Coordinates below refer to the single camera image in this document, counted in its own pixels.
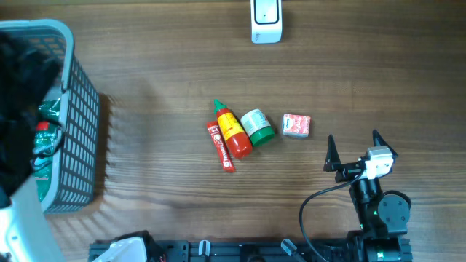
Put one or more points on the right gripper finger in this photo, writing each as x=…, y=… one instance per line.
x=379, y=141
x=332, y=160

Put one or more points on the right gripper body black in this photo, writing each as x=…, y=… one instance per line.
x=347, y=172

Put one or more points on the pink tissue pack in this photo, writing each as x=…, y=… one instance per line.
x=296, y=125

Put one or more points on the white jar green lid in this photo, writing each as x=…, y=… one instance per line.
x=257, y=127

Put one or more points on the red sauce bottle green cap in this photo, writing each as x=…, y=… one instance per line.
x=236, y=139

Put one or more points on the red tube package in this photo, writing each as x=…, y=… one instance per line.
x=218, y=141

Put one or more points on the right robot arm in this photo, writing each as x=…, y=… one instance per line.
x=382, y=214

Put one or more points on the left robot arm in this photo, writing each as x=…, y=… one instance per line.
x=26, y=77

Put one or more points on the white barcode scanner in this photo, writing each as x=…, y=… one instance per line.
x=266, y=21

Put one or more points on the grey black plastic basket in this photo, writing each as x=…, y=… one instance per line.
x=66, y=180

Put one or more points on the green glove package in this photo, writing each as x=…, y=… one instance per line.
x=46, y=138

